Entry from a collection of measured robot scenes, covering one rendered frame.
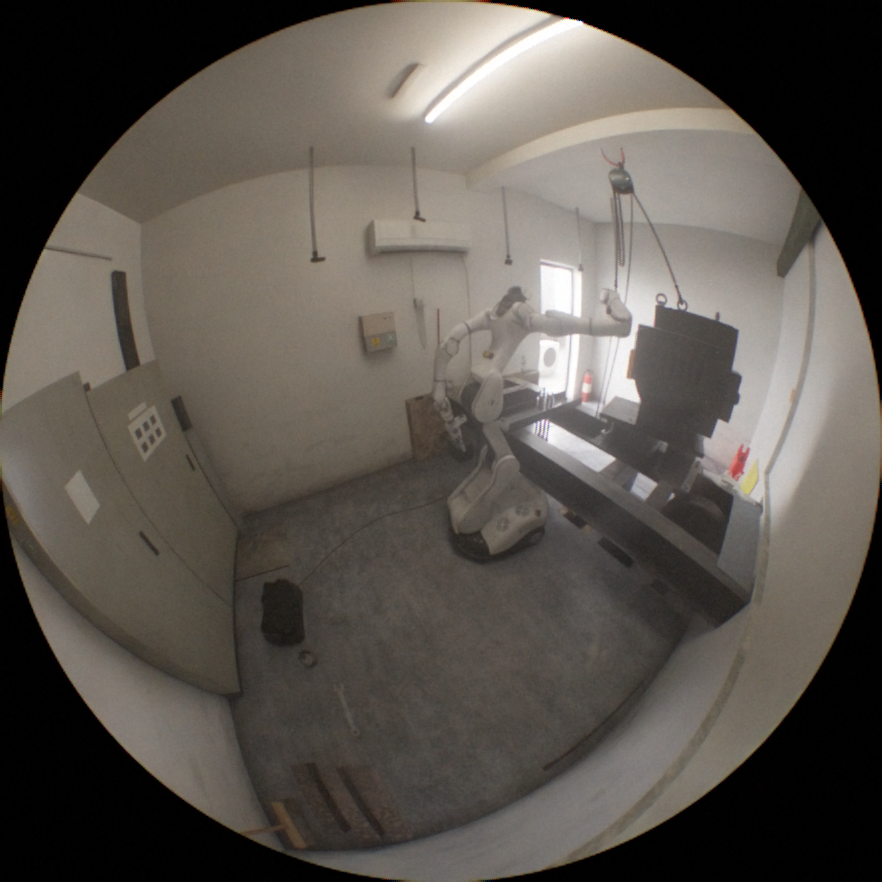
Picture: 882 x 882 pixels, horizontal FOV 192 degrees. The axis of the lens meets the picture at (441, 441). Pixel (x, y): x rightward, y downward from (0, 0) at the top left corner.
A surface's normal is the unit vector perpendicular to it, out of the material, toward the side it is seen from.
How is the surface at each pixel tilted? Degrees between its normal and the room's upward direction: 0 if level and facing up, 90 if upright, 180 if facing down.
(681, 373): 90
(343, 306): 90
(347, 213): 90
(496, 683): 0
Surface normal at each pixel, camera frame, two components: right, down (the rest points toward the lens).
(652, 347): -0.75, 0.38
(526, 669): -0.07, -0.86
